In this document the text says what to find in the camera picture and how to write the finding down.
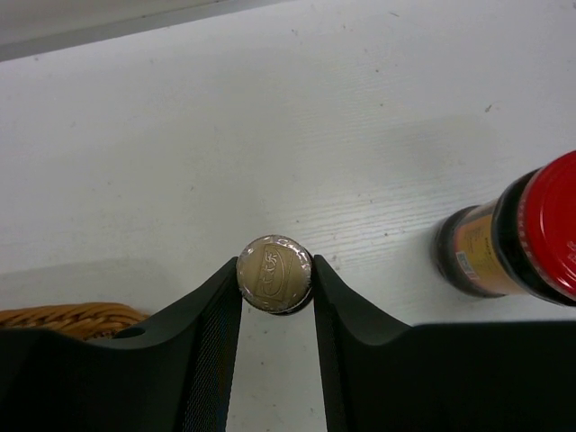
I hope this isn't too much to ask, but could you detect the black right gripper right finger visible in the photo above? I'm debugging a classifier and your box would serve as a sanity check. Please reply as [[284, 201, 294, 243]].
[[313, 256, 575, 431]]

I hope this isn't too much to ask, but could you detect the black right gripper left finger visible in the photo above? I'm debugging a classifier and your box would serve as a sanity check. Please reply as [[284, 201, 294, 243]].
[[1, 261, 242, 431]]

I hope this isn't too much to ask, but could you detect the yellow label brown bottle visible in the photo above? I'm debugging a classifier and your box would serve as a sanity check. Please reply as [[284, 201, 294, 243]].
[[236, 234, 312, 316]]

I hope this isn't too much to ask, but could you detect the red cap dark sauce jar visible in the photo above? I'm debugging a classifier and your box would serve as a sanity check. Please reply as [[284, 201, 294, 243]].
[[432, 152, 575, 307]]

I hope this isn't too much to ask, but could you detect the brown wicker divided basket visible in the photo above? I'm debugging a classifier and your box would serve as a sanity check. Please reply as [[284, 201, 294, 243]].
[[1, 302, 149, 341]]

